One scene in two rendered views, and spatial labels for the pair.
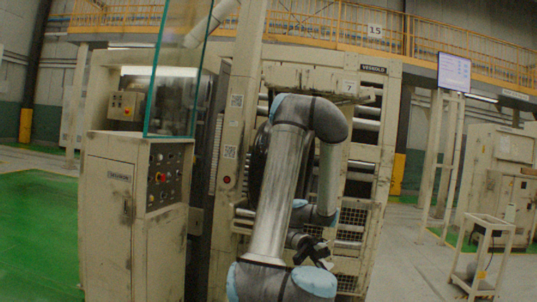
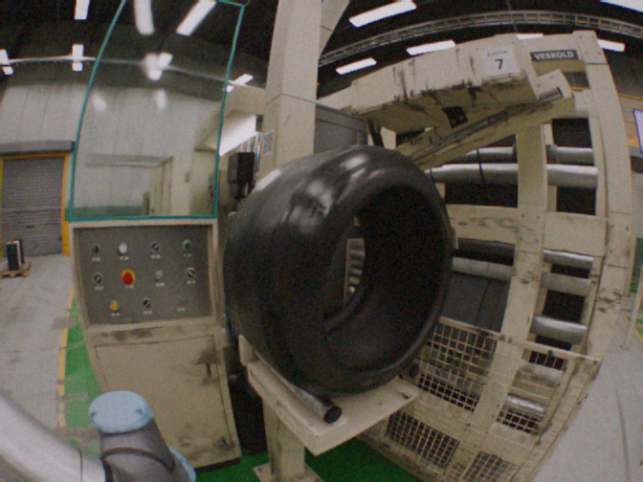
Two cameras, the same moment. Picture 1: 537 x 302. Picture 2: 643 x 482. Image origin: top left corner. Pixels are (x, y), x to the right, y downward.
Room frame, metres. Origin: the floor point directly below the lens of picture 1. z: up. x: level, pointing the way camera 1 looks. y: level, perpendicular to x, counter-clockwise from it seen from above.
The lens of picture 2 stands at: (1.76, -0.46, 1.31)
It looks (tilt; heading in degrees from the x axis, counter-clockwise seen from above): 6 degrees down; 41
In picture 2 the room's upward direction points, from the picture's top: 2 degrees clockwise
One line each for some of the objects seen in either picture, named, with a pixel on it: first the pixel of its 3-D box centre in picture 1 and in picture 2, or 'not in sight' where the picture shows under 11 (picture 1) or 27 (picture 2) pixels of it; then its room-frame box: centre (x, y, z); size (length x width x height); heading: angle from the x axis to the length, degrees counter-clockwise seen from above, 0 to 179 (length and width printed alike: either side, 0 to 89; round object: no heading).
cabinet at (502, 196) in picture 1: (507, 211); not in sight; (5.06, -3.93, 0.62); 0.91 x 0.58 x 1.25; 89
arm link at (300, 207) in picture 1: (298, 213); (132, 441); (1.74, -0.16, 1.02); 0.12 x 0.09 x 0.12; 77
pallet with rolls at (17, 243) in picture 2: not in sight; (14, 255); (-0.55, 6.55, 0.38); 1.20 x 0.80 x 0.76; 97
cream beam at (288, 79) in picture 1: (314, 82); (444, 90); (2.55, -0.24, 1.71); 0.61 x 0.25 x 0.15; 78
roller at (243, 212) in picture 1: (265, 216); (290, 378); (2.15, -0.03, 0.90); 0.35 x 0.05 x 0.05; 78
